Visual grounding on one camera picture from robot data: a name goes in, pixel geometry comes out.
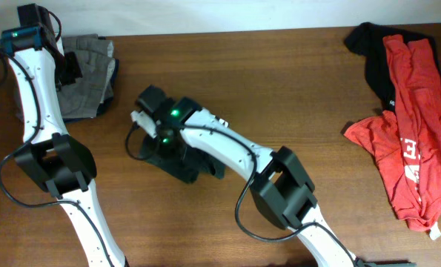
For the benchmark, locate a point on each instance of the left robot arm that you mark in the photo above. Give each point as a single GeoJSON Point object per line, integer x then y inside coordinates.
{"type": "Point", "coordinates": [56, 162]}

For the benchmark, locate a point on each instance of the folded grey-brown garment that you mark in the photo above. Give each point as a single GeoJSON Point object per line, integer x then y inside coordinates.
{"type": "Point", "coordinates": [92, 94]}

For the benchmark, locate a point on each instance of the dark green t-shirt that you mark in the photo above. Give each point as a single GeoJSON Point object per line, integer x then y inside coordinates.
{"type": "Point", "coordinates": [187, 170]}

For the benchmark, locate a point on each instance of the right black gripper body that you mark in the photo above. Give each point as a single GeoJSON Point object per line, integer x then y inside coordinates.
{"type": "Point", "coordinates": [164, 144]}

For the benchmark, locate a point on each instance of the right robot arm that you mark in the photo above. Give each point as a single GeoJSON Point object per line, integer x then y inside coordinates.
{"type": "Point", "coordinates": [185, 139]}

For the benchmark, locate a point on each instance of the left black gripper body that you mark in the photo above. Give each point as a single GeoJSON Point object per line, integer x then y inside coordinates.
{"type": "Point", "coordinates": [70, 70]}

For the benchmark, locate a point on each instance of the black garment under red shirt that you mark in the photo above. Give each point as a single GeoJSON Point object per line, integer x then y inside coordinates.
{"type": "Point", "coordinates": [366, 40]}

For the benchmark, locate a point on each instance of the red t-shirt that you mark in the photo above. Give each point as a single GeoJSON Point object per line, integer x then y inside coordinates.
{"type": "Point", "coordinates": [406, 143]}

